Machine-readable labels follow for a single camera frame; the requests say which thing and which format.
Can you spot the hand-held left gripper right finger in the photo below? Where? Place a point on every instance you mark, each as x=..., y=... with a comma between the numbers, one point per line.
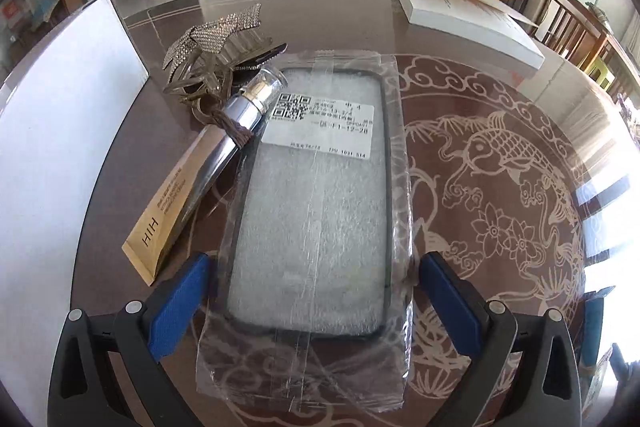
x=447, y=302

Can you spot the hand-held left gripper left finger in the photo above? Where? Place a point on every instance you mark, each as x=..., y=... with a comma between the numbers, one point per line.
x=175, y=307

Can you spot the blue and white box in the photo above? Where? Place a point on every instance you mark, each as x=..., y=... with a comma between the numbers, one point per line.
x=597, y=322

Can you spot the phone case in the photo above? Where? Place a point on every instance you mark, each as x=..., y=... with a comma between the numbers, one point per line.
x=310, y=217

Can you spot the gold and silver cosmetic tube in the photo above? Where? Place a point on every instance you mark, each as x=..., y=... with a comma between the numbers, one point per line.
x=210, y=162

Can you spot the white foam board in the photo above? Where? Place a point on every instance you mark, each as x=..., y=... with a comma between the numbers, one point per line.
x=65, y=157

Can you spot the black hair clip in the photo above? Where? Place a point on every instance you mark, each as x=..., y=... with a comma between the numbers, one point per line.
x=267, y=56

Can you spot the rhinestone hair clip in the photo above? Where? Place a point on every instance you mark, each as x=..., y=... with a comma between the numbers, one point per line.
x=215, y=34

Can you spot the flat white box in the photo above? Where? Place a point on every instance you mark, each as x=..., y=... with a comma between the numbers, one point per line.
x=465, y=12

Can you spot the wooden chair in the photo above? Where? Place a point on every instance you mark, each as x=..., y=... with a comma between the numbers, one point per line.
x=622, y=67
x=570, y=27

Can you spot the dining table with blue cloth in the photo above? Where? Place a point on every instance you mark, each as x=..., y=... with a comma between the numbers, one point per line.
x=47, y=11

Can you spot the red window poster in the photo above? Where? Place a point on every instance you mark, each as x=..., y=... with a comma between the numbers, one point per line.
x=11, y=11

